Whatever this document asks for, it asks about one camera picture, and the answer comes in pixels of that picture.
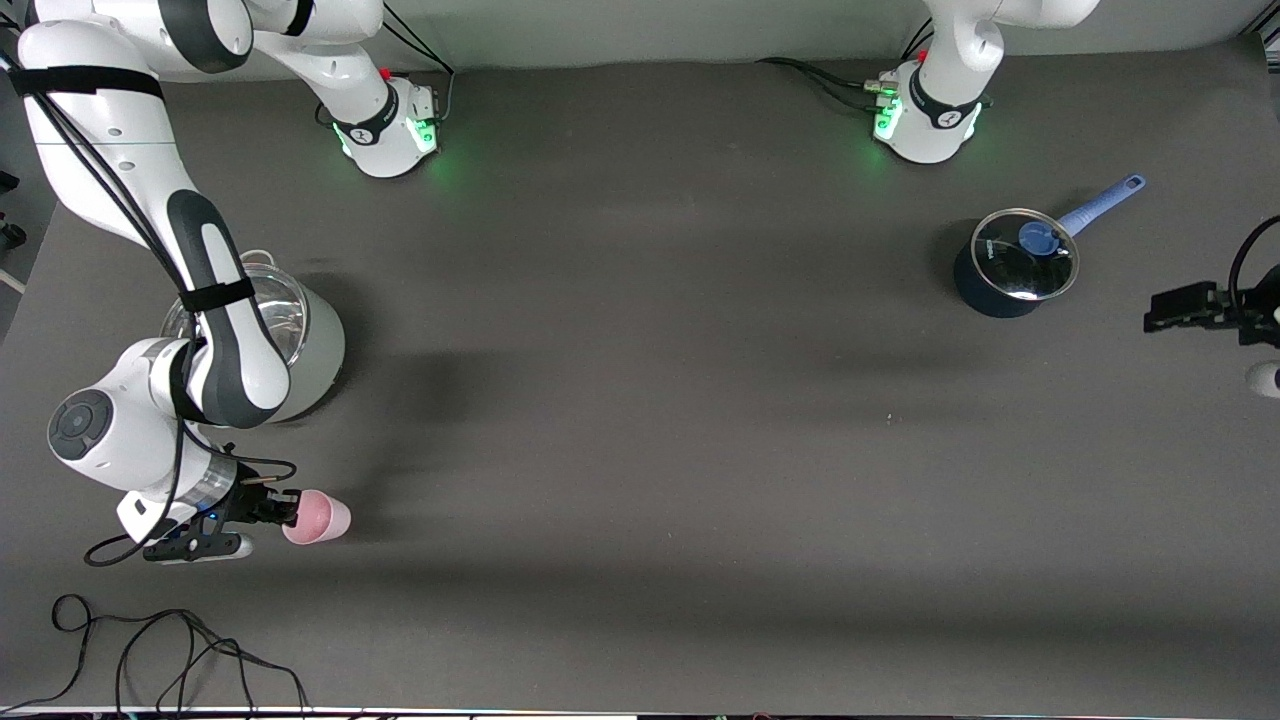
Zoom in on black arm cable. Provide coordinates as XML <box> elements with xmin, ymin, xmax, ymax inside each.
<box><xmin>0</xmin><ymin>50</ymin><xmax>301</xmax><ymax>569</ymax></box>
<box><xmin>1230</xmin><ymin>215</ymin><xmax>1280</xmax><ymax>301</ymax></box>

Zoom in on black left arm base cables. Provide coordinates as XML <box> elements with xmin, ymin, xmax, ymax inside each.
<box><xmin>757</xmin><ymin>20</ymin><xmax>936</xmax><ymax>111</ymax></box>

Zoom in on black arm base cables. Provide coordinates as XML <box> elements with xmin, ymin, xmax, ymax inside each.
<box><xmin>315</xmin><ymin>5</ymin><xmax>456</xmax><ymax>131</ymax></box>
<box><xmin>757</xmin><ymin>20</ymin><xmax>936</xmax><ymax>111</ymax></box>

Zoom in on dark blue saucepan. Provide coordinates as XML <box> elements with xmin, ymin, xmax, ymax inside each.
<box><xmin>952</xmin><ymin>175</ymin><xmax>1147</xmax><ymax>319</ymax></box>

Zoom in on glass lid with metal knob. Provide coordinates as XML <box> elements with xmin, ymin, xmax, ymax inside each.
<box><xmin>160</xmin><ymin>262</ymin><xmax>309</xmax><ymax>366</ymax></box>

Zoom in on black right arm base cables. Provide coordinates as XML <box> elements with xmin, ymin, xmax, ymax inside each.
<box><xmin>315</xmin><ymin>5</ymin><xmax>456</xmax><ymax>131</ymax></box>

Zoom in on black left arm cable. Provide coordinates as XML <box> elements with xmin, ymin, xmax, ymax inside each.
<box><xmin>1230</xmin><ymin>215</ymin><xmax>1280</xmax><ymax>301</ymax></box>

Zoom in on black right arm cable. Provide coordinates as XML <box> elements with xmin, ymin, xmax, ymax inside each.
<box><xmin>0</xmin><ymin>50</ymin><xmax>301</xmax><ymax>569</ymax></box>

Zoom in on pink plastic cup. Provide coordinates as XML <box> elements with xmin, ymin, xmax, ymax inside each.
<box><xmin>282</xmin><ymin>489</ymin><xmax>352</xmax><ymax>546</ymax></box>

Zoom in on black floor stand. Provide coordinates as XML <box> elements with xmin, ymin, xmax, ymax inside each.
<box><xmin>0</xmin><ymin>170</ymin><xmax>28</xmax><ymax>296</ymax></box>

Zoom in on white stock pot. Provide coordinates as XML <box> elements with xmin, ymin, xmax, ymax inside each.
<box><xmin>160</xmin><ymin>250</ymin><xmax>347</xmax><ymax>423</ymax></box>

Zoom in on thin black loose cable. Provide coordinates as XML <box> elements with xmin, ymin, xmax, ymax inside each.
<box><xmin>0</xmin><ymin>594</ymin><xmax>311</xmax><ymax>716</ymax></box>

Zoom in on dark grey table mat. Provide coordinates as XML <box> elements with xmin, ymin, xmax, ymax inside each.
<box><xmin>0</xmin><ymin>35</ymin><xmax>1280</xmax><ymax>713</ymax></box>

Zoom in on glass lid with blue knob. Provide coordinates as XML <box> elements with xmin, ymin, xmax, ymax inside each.
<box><xmin>971</xmin><ymin>208</ymin><xmax>1081</xmax><ymax>302</ymax></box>

